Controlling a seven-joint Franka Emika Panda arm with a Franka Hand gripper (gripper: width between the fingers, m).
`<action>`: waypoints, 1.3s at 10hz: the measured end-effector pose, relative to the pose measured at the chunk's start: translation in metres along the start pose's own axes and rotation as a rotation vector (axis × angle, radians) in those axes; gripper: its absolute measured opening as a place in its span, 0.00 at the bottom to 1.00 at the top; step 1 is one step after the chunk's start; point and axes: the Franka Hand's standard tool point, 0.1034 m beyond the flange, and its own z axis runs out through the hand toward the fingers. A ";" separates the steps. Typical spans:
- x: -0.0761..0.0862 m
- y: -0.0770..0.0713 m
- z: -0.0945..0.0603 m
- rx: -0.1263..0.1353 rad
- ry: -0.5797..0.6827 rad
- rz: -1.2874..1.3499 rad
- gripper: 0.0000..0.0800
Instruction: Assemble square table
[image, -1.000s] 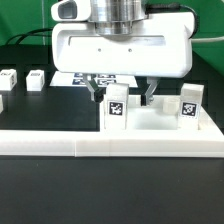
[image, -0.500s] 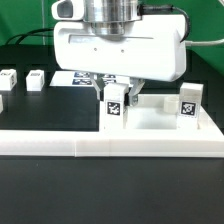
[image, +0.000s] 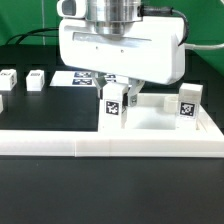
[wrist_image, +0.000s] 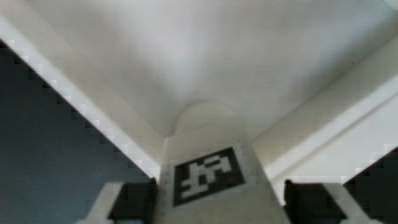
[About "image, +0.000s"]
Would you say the white sheet with tags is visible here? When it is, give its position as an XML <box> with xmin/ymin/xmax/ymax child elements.
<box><xmin>49</xmin><ymin>70</ymin><xmax>118</xmax><ymax>89</ymax></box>

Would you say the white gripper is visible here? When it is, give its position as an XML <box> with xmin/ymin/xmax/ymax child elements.
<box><xmin>57</xmin><ymin>0</ymin><xmax>186</xmax><ymax>107</ymax></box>

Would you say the white square table top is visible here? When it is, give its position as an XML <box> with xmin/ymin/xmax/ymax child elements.
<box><xmin>98</xmin><ymin>94</ymin><xmax>224</xmax><ymax>158</ymax></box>

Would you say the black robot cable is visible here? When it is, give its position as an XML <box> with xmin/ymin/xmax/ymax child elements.
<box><xmin>4</xmin><ymin>27</ymin><xmax>61</xmax><ymax>46</ymax></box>

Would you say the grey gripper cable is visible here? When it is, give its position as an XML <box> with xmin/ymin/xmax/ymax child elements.
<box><xmin>138</xmin><ymin>4</ymin><xmax>224</xmax><ymax>52</ymax></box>

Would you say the white L-shaped obstacle fence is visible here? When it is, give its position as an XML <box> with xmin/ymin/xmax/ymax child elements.
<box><xmin>0</xmin><ymin>98</ymin><xmax>224</xmax><ymax>158</ymax></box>

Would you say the white part at left edge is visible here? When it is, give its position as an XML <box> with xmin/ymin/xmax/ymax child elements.
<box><xmin>0</xmin><ymin>95</ymin><xmax>4</xmax><ymax>114</ymax></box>

